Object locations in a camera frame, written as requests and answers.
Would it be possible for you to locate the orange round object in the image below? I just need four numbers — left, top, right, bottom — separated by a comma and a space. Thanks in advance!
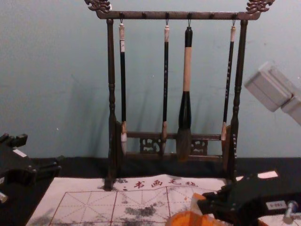
164, 192, 227, 226

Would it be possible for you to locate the white felt mat, red grid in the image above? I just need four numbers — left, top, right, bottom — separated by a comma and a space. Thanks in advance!
26, 173, 301, 226

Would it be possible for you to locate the thin black brush, cream tip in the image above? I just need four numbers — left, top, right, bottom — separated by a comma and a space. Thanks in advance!
221, 25, 237, 142

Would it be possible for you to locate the large black and tan brush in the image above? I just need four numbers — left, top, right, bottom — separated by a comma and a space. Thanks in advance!
175, 26, 194, 163

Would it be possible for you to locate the black table cloth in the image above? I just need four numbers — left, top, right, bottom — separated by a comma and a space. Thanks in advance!
0, 154, 301, 226

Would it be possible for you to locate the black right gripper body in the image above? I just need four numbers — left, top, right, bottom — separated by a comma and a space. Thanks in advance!
222, 173, 301, 225

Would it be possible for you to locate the thin brush with paper label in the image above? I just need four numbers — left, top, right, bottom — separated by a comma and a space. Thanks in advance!
118, 22, 128, 155

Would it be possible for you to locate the dark wooden brush rack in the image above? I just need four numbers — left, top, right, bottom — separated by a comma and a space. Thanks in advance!
84, 0, 276, 192

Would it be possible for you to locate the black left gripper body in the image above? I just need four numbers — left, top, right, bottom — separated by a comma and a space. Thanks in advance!
0, 143, 39, 189

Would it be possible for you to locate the thin black white-capped brush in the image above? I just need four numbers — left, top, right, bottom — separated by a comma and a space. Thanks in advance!
160, 25, 171, 154

